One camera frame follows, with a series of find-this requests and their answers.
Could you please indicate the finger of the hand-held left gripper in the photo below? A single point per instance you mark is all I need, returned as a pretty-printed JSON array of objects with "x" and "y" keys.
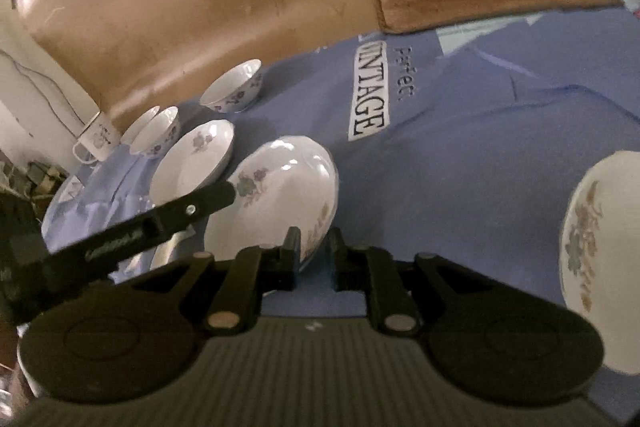
[{"x": 150, "y": 227}]

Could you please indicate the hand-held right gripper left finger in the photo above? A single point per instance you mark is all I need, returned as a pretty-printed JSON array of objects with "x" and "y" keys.
[{"x": 291, "y": 257}]

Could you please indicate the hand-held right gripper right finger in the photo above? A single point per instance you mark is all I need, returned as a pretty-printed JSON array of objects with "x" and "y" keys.
[{"x": 336, "y": 259}]

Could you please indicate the large white floral plate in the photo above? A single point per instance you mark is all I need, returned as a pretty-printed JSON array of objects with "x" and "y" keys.
[{"x": 280, "y": 192}]

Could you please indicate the white floral deep plate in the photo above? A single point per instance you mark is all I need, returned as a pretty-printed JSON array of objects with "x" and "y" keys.
[{"x": 195, "y": 162}]

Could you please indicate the small white floral bowl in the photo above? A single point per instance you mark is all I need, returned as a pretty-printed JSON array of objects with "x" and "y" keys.
[{"x": 160, "y": 134}]

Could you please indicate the small white saucer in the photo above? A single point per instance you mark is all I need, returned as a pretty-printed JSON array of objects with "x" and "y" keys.
[{"x": 137, "y": 124}]

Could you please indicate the blue printed blanket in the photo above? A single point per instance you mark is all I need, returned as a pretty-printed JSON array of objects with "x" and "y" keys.
[{"x": 460, "y": 157}]

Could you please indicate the white floral oval plate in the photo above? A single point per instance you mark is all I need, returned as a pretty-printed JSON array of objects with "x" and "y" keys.
[{"x": 600, "y": 257}]

